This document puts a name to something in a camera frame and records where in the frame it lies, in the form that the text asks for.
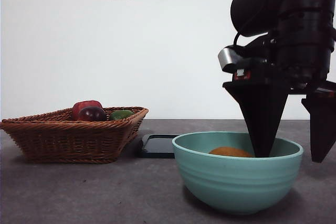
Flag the brown wicker basket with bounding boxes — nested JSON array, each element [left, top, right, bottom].
[[0, 106, 150, 164]]

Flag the black rectangular tray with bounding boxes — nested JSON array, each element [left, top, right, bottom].
[[138, 134, 182, 159]]

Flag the green fruit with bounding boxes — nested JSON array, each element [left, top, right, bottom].
[[108, 110, 134, 121]]

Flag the red apple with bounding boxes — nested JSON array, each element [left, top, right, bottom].
[[72, 100, 103, 121]]

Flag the teal bowl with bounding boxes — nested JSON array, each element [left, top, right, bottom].
[[172, 131, 305, 216]]

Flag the dark purple fruit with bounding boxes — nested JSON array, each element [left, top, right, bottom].
[[78, 106, 108, 122]]

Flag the pale grey camera box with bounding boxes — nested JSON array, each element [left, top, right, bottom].
[[217, 46, 246, 73]]

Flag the black camera cable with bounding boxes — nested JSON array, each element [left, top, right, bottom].
[[232, 31, 245, 50]]

